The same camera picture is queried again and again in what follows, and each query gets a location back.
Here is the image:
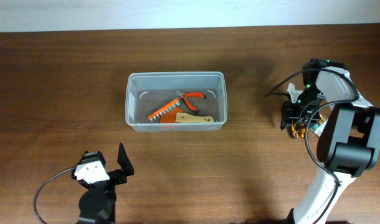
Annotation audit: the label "orange scraper wooden handle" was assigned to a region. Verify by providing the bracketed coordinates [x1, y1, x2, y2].
[156, 108, 216, 132]

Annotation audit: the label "orange bit holder strip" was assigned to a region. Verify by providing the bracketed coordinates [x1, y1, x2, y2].
[147, 98, 181, 122]

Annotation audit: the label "clear bag of batteries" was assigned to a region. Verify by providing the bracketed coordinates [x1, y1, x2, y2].
[310, 114, 328, 137]

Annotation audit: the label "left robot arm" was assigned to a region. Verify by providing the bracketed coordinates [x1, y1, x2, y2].
[72, 144, 135, 224]

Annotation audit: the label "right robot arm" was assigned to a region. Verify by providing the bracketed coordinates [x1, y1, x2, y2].
[280, 58, 380, 223]

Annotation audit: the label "white camera box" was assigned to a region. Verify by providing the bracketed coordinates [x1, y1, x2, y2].
[287, 83, 303, 103]
[74, 158, 110, 184]

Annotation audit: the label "orange black long-nose pliers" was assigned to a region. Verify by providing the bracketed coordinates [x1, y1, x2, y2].
[287, 114, 320, 139]

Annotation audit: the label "clear plastic container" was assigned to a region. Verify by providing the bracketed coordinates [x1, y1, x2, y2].
[125, 72, 227, 132]

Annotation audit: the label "small red-handled cutters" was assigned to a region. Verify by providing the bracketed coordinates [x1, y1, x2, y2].
[175, 91, 206, 113]

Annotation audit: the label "black cable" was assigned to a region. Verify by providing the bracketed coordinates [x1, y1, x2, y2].
[264, 67, 361, 224]
[33, 166, 77, 224]

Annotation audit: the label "right black cable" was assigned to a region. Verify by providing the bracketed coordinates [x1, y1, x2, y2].
[264, 67, 361, 224]

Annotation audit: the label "right white camera box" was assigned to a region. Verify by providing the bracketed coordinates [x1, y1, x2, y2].
[287, 83, 303, 103]

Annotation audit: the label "left white camera box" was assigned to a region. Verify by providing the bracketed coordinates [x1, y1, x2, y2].
[74, 158, 110, 184]

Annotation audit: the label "left black cable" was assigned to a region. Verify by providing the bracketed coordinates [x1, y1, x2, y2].
[33, 166, 77, 224]

